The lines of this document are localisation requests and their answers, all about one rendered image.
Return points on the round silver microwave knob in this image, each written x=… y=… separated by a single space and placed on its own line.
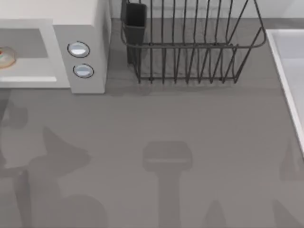
x=78 y=49
x=83 y=70

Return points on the black cutlery holder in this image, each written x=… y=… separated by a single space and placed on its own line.
x=134 y=21

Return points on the pale microwave oven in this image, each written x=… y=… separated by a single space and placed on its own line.
x=97 y=35

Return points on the white sink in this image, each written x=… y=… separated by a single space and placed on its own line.
x=288 y=71

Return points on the frosted sprinkled doughnut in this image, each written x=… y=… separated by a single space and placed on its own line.
x=6 y=58

